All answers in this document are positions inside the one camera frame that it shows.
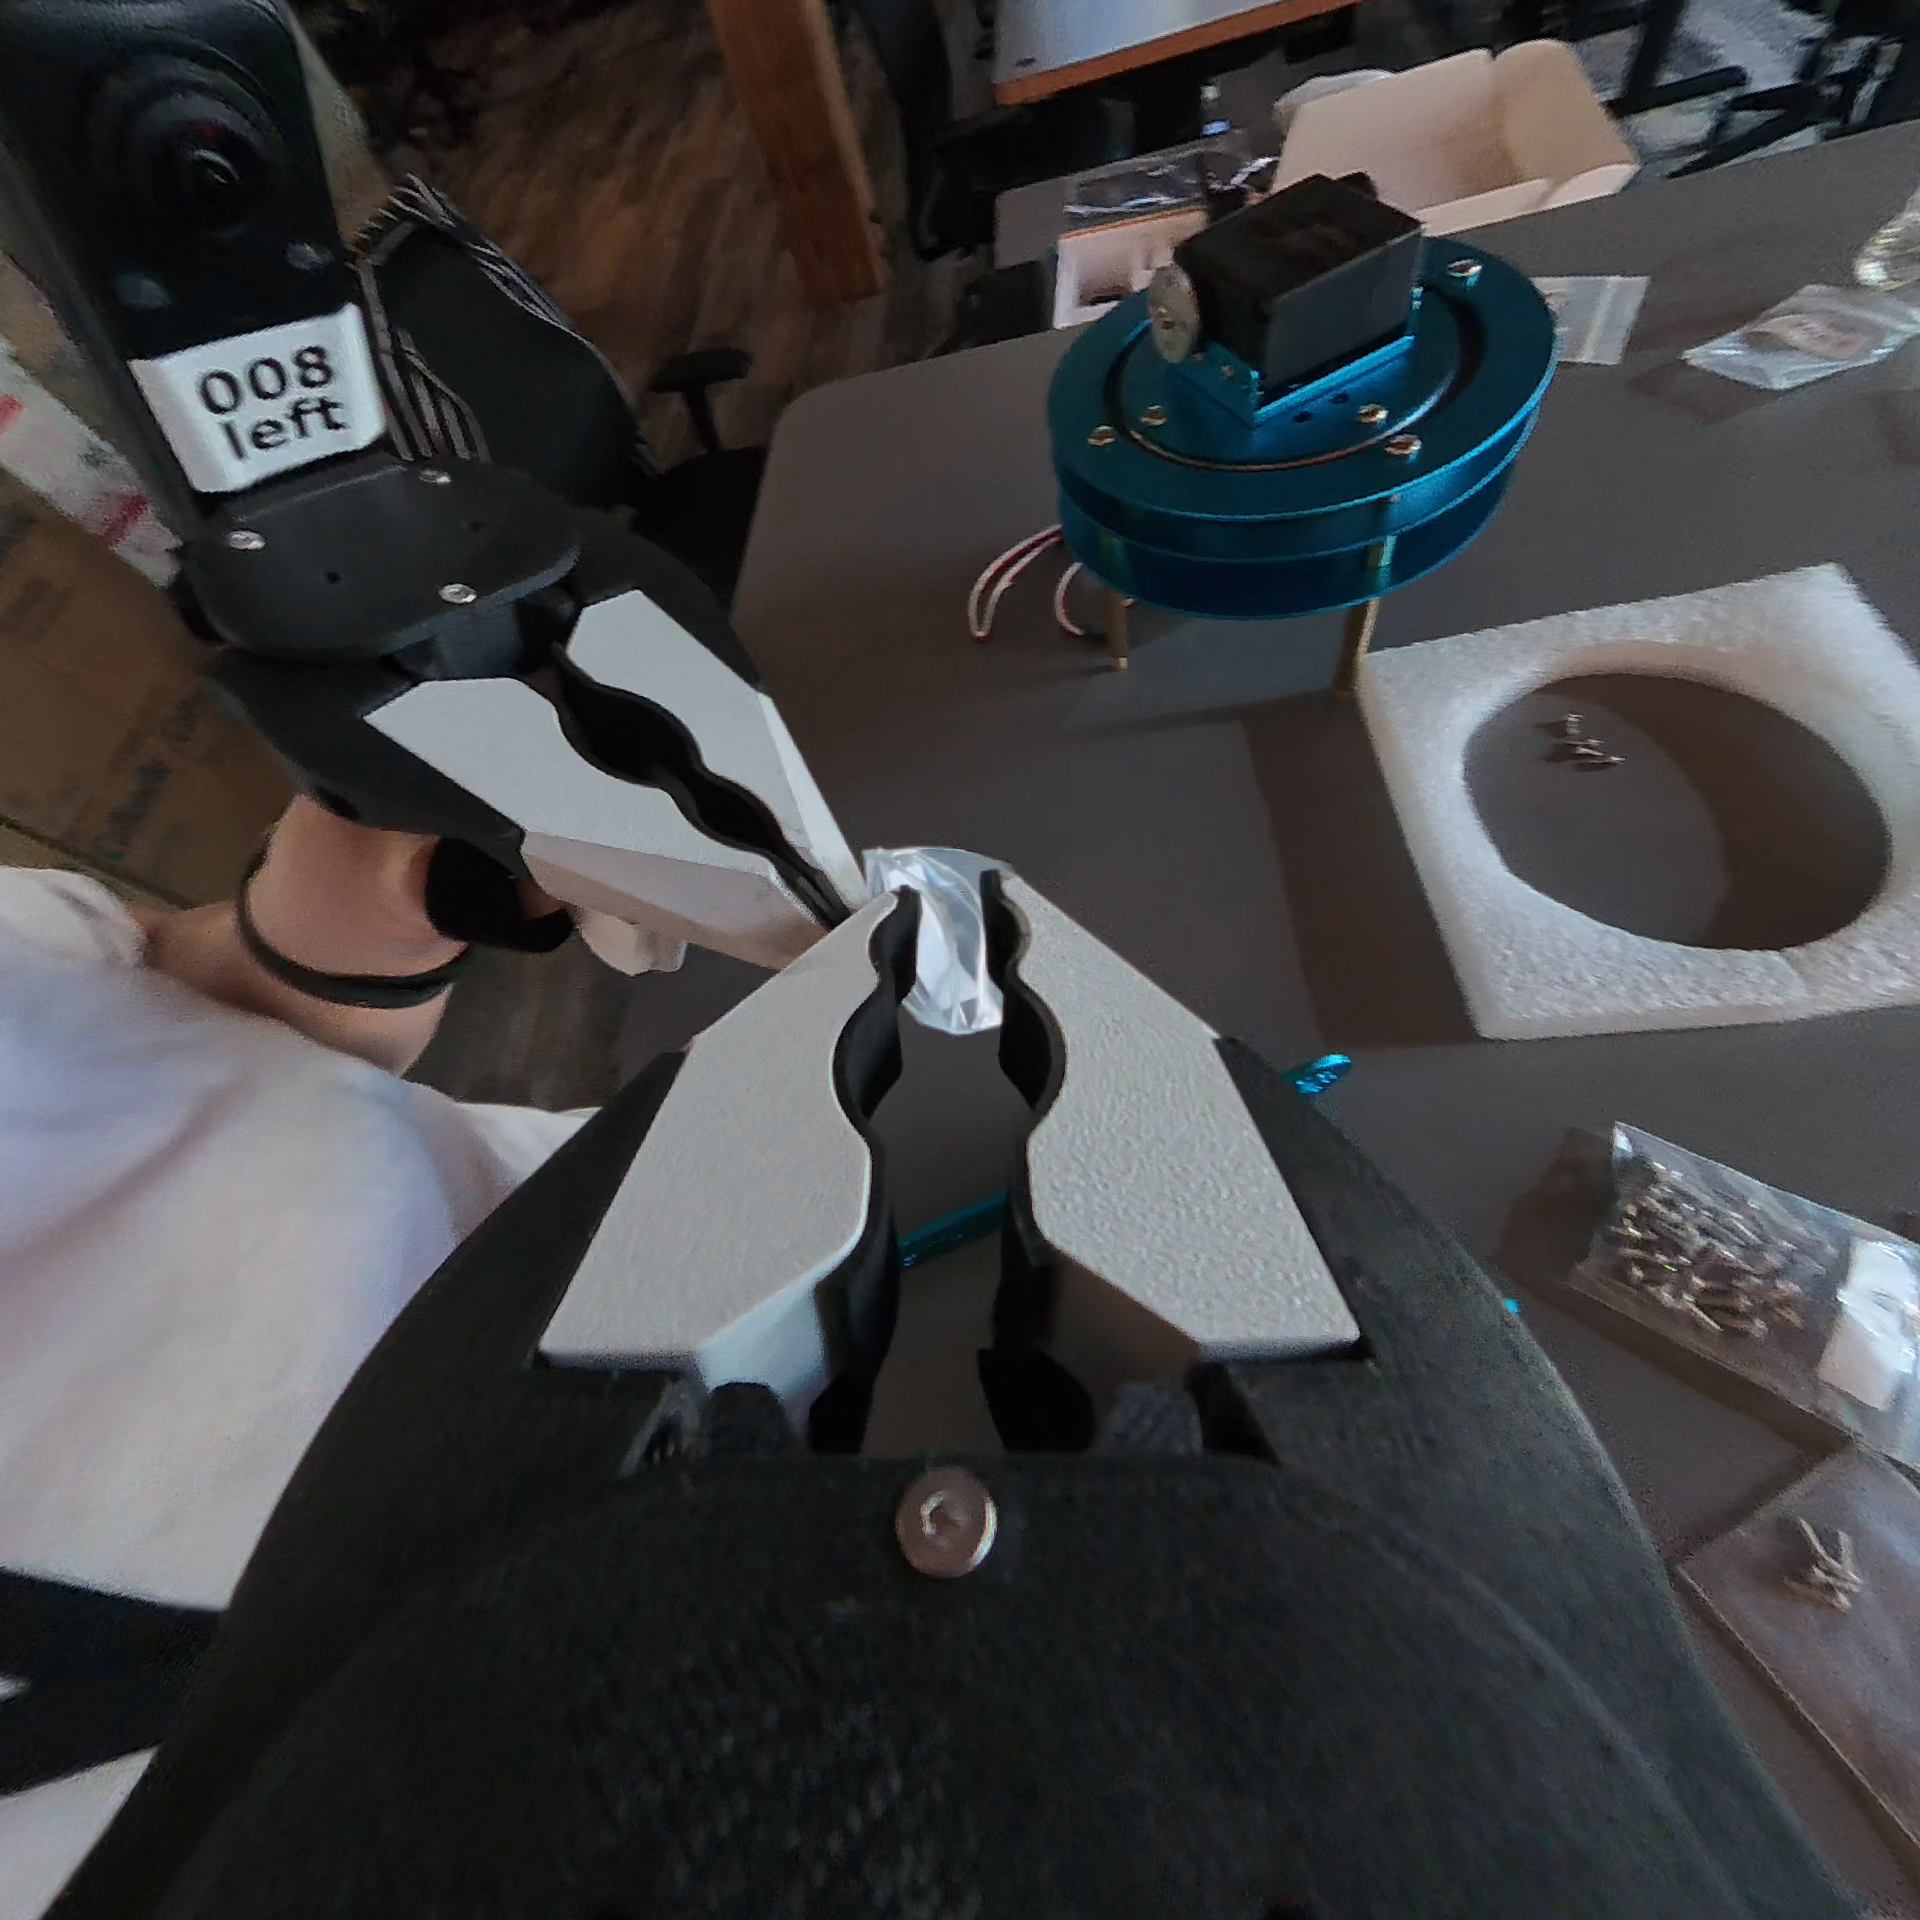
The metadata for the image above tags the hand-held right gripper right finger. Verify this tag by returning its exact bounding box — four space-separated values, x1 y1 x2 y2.
984 871 1379 1455

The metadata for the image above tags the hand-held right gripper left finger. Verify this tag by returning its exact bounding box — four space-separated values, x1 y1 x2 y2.
537 888 922 1455

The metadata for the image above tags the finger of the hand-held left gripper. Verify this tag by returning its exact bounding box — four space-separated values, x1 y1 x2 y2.
364 674 846 972
555 588 869 922

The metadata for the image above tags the clear plastic zip bag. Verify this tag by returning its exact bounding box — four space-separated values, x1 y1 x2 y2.
861 844 1011 1041

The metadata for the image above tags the pile of small screw bags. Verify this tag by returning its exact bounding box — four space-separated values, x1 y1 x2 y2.
1500 274 1920 1817

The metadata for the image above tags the blue round robot arm base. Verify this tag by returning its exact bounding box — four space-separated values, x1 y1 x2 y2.
1045 169 1562 707

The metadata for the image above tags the dark grey desk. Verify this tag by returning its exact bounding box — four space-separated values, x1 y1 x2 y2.
616 90 1920 1802

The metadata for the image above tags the person's left hand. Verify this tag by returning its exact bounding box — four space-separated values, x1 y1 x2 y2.
142 795 578 1074

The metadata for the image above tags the striped jacket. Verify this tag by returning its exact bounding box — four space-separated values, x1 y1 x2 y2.
353 176 518 467

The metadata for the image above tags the dark office chair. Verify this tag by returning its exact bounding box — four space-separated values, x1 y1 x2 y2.
382 224 758 602

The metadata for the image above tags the white foam pad with hole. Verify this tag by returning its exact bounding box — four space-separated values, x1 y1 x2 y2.
1358 563 1920 1045

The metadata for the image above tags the open white cardboard box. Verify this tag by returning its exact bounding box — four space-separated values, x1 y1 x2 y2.
1049 37 1644 329

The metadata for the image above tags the blue metal U bracket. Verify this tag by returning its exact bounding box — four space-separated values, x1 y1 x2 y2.
896 1049 1524 1321

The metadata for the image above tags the red white servo cable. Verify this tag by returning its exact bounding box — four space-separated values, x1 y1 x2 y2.
966 525 1099 650

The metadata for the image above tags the wooden post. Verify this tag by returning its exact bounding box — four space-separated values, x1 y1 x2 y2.
705 0 886 303

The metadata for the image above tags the black chest harness strap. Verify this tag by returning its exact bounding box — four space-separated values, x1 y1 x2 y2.
0 1568 227 1794

